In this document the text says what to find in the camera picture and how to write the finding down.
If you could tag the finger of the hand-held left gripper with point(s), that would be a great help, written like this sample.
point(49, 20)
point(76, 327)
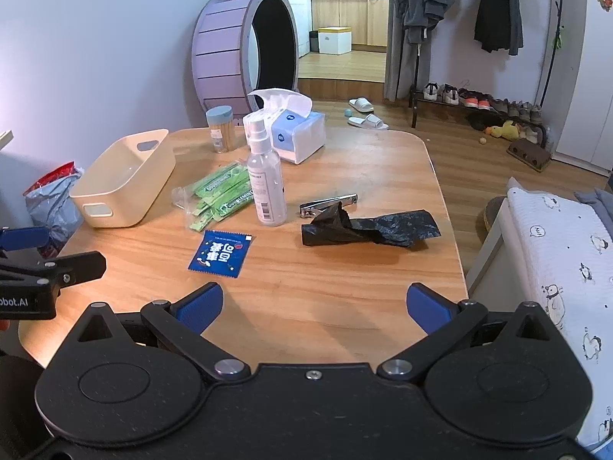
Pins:
point(21, 238)
point(72, 266)

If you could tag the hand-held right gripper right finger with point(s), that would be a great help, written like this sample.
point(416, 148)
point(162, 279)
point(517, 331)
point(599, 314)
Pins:
point(426, 309)

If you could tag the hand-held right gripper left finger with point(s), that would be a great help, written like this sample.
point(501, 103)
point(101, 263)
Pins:
point(201, 305)

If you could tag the blue sachet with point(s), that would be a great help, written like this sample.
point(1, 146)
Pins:
point(221, 255)

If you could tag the black plastic bag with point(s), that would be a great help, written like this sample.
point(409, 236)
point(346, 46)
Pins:
point(378, 230)

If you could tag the cream plastic basket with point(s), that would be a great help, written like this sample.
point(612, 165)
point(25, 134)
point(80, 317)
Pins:
point(119, 182)

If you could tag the bundle of green gum sticks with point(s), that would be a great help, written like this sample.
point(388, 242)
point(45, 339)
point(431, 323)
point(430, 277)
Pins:
point(222, 191)

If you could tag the clear spray bottle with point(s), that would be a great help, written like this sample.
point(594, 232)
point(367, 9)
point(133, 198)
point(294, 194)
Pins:
point(267, 182)

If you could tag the metal nail clipper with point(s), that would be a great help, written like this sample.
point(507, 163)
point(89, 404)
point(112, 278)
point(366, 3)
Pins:
point(330, 202)

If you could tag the toothpick jar with blue lid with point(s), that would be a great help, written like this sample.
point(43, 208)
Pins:
point(221, 132)

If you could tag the blue and white tissue pack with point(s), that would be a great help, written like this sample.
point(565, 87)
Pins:
point(299, 136)

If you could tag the grey plastic bag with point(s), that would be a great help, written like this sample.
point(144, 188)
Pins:
point(50, 215)

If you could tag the white desk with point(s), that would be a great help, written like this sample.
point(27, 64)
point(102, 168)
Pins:
point(5, 138)

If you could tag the printed blanket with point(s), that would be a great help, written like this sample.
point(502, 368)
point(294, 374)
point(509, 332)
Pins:
point(560, 268)

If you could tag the brown cardboard scratcher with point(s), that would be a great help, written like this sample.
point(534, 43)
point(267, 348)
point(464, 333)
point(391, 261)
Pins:
point(529, 154)

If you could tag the yellow duck toy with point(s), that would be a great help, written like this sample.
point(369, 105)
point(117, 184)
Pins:
point(503, 131)

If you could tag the white slipper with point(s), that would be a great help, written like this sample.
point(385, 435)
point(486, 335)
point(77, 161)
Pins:
point(361, 104)
point(368, 122)

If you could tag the blue grey cloth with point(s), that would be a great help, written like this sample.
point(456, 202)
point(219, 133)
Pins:
point(596, 206)

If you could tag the black shoe rack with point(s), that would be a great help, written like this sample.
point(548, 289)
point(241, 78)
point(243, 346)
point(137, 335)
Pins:
point(414, 105)

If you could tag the row of shoes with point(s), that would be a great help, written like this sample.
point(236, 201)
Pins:
point(474, 98)

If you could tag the purple cat wheel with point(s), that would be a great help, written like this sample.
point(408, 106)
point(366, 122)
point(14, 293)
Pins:
point(220, 57)

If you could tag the white box with yellow lid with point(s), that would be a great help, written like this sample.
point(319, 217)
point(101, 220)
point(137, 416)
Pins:
point(334, 40)

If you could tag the black coat rack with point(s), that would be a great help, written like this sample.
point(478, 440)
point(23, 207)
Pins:
point(555, 48)

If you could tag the wooden kitchen cabinet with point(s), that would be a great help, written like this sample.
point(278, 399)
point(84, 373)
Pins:
point(352, 17)

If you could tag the black hanging coat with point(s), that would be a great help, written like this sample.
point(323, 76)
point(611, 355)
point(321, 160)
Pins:
point(498, 9)

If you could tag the grey hanging jacket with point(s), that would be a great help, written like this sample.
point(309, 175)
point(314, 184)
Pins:
point(424, 0)

